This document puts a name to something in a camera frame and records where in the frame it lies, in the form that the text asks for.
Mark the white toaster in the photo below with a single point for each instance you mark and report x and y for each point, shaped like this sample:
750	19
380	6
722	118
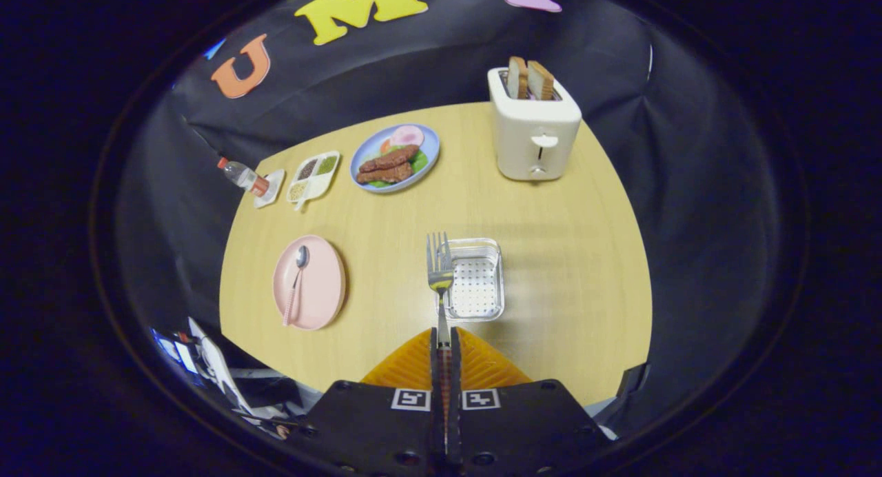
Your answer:
517	132

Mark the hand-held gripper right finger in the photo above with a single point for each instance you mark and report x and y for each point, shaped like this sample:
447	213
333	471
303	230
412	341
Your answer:
455	394

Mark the white square coaster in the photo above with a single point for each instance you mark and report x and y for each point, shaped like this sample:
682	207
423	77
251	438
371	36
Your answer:
273	191

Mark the white divided bean tray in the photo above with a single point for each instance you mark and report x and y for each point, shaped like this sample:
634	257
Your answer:
324	184

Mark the pink ham slice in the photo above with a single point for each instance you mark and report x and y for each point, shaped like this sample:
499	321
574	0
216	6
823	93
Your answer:
408	135

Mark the toast bread slice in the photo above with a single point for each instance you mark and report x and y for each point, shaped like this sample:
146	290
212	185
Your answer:
517	77
541	80

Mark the blue lit screen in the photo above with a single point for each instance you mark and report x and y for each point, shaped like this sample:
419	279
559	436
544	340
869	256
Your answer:
185	356

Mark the brown grilled meat strip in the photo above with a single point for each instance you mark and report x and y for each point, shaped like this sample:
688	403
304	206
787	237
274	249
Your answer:
393	158
386	174

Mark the clear water bottle red label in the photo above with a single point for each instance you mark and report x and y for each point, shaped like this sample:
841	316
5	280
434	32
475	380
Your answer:
241	175

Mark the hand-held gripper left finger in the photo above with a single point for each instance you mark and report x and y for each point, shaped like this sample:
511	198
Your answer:
435	367

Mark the pink plate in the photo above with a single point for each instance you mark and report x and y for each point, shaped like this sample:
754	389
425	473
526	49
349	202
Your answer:
320	284

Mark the blue plate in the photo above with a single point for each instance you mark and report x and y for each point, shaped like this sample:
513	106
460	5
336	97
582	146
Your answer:
428	140

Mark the green lettuce leaf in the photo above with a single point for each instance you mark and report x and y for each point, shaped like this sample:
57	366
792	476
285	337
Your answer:
419	162

